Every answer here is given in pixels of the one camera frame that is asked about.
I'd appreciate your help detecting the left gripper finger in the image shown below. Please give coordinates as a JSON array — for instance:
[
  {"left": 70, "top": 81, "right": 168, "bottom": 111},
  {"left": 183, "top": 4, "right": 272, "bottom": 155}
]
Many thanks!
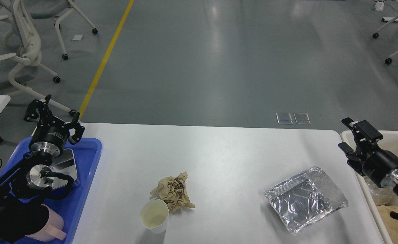
[
  {"left": 62, "top": 113, "right": 85, "bottom": 145},
  {"left": 24, "top": 95, "right": 55, "bottom": 127}
]

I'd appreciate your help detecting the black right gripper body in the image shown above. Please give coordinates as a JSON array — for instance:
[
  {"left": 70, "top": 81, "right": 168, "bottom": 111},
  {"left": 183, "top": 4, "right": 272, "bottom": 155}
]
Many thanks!
[{"left": 362, "top": 149, "right": 398, "bottom": 188}]

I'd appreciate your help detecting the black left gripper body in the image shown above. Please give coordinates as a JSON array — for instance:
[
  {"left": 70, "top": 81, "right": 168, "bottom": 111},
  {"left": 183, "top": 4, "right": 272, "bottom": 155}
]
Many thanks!
[{"left": 29, "top": 125, "right": 70, "bottom": 158}]

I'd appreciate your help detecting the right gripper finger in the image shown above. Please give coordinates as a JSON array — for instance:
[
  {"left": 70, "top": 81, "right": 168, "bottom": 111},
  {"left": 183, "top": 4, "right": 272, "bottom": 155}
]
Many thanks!
[
  {"left": 341, "top": 117, "right": 383, "bottom": 153},
  {"left": 338, "top": 142, "right": 368, "bottom": 176}
]

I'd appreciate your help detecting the stainless steel tray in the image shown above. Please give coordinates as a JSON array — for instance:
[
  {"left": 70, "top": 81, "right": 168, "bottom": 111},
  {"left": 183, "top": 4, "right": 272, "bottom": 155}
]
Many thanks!
[{"left": 49, "top": 148, "right": 80, "bottom": 188}]

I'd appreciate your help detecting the aluminium foil container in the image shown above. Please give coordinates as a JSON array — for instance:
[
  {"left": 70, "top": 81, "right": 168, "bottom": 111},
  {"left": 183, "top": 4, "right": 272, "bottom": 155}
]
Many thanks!
[{"left": 263, "top": 166, "right": 349, "bottom": 236}]

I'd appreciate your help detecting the pink HOME mug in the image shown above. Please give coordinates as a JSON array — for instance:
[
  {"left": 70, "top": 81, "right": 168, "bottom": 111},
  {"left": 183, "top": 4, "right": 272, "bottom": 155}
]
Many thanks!
[{"left": 25, "top": 204, "right": 67, "bottom": 242}]

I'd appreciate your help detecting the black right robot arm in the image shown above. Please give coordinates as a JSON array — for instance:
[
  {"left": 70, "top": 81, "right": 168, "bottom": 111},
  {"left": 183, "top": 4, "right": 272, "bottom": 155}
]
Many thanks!
[{"left": 338, "top": 117, "right": 398, "bottom": 196}]

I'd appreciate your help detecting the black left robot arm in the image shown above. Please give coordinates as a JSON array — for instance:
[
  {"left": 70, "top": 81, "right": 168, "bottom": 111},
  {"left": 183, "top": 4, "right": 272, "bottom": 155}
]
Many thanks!
[{"left": 0, "top": 95, "right": 85, "bottom": 244}]

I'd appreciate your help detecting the blue plastic tray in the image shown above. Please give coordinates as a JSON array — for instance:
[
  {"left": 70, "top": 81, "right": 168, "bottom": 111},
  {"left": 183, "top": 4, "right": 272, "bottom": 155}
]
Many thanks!
[{"left": 0, "top": 137, "right": 102, "bottom": 244}]

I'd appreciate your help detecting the clear plastic bag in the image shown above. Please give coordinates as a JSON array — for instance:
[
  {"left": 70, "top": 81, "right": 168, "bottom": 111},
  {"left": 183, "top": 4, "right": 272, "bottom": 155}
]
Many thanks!
[{"left": 364, "top": 176, "right": 395, "bottom": 206}]

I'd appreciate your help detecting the white office chair front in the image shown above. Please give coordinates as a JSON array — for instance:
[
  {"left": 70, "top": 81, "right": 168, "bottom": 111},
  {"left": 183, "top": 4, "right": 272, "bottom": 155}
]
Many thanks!
[{"left": 0, "top": 0, "right": 61, "bottom": 99}]

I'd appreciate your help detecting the right floor socket plate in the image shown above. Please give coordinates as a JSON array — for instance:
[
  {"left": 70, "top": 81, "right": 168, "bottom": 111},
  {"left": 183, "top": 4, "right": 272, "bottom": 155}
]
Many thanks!
[{"left": 293, "top": 113, "right": 311, "bottom": 125}]

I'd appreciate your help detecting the floor socket plate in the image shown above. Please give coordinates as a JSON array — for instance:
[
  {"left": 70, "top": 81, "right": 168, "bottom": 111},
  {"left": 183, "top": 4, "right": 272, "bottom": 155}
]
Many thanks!
[
  {"left": 293, "top": 113, "right": 311, "bottom": 125},
  {"left": 276, "top": 112, "right": 293, "bottom": 125}
]

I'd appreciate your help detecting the brown paper bag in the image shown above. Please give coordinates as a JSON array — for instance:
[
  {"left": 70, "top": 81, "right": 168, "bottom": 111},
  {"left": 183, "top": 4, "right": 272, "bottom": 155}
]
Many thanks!
[{"left": 377, "top": 205, "right": 398, "bottom": 244}]

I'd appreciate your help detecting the white paper on floor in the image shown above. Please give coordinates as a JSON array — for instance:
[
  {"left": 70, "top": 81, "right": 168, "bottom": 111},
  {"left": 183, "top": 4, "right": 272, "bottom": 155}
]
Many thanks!
[{"left": 71, "top": 35, "right": 84, "bottom": 41}]

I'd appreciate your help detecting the left floor socket plate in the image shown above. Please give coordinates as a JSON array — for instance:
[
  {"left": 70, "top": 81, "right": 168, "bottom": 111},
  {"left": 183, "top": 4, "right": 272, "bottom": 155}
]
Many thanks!
[{"left": 276, "top": 112, "right": 293, "bottom": 125}]

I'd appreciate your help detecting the cream paper cup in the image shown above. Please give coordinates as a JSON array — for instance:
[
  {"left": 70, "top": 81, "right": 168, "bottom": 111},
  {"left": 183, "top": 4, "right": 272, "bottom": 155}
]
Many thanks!
[{"left": 139, "top": 198, "right": 169, "bottom": 234}]

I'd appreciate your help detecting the crumpled brown paper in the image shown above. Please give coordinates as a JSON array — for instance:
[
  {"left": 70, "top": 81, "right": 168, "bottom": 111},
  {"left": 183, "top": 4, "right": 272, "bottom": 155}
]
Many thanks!
[{"left": 150, "top": 171, "right": 196, "bottom": 212}]

